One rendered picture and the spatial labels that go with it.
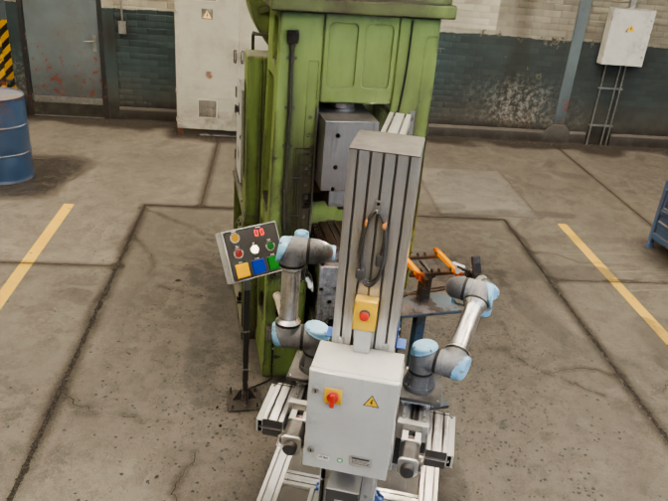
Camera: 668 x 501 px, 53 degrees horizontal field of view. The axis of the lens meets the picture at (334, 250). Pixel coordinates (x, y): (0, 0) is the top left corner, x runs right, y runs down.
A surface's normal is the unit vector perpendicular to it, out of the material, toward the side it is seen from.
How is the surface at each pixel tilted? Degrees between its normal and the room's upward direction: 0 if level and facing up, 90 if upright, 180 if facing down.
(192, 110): 91
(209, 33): 90
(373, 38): 90
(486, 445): 0
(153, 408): 0
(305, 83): 90
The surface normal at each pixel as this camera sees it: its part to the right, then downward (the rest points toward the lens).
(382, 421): -0.20, 0.44
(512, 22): 0.07, 0.47
